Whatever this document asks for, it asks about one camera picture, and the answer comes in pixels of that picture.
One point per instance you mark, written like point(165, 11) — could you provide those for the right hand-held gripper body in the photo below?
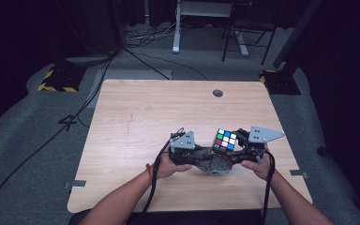
point(262, 135)

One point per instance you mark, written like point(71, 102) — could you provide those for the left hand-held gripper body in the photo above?
point(184, 142)

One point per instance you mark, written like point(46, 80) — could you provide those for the grey cloth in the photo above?
point(215, 165)

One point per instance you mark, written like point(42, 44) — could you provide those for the multicoloured puzzle cube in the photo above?
point(225, 140)

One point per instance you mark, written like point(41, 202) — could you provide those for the person's right hand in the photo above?
point(259, 168)

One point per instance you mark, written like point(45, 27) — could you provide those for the person's left hand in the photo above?
point(168, 167)

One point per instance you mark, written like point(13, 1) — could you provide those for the grey floor tape piece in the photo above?
point(75, 184)
point(298, 173)

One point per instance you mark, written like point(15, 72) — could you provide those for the yellow-black striped stand base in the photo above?
point(281, 82)
point(61, 79)

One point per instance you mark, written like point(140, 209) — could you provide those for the black caster wheel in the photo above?
point(322, 151)

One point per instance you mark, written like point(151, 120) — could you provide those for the black slanted stand pole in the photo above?
point(296, 34)

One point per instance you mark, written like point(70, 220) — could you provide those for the grey flat stand base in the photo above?
point(87, 58)

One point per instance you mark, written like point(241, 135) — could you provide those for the black metal chair frame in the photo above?
point(250, 22)

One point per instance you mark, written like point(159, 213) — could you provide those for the white desk frame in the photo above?
point(176, 28)

